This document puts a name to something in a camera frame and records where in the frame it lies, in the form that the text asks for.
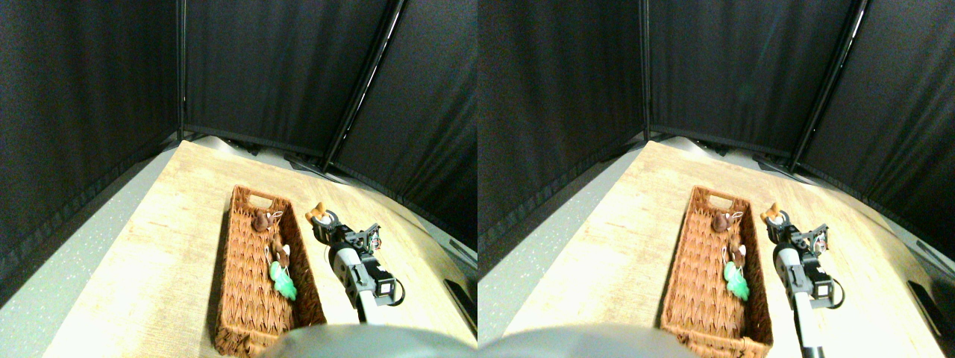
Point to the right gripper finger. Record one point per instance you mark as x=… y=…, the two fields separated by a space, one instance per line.
x=797 y=223
x=781 y=233
x=325 y=233
x=341 y=221

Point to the orange plush toy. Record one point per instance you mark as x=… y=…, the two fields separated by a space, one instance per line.
x=774 y=214
x=317 y=214

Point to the brown and white plush toy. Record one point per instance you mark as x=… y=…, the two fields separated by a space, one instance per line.
x=739 y=255
x=280 y=255

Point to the dark brown plush toy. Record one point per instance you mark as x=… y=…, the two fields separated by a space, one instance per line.
x=261 y=221
x=721 y=222

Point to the green plush toy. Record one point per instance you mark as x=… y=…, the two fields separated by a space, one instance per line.
x=737 y=283
x=283 y=283

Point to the brown wicker basket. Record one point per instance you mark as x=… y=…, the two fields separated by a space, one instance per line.
x=242 y=298
x=690 y=298

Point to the black curtain stand pole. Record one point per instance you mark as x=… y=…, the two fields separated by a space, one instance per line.
x=365 y=74
x=181 y=74
x=830 y=74
x=645 y=74

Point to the black bracket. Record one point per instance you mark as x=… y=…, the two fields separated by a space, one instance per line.
x=821 y=239

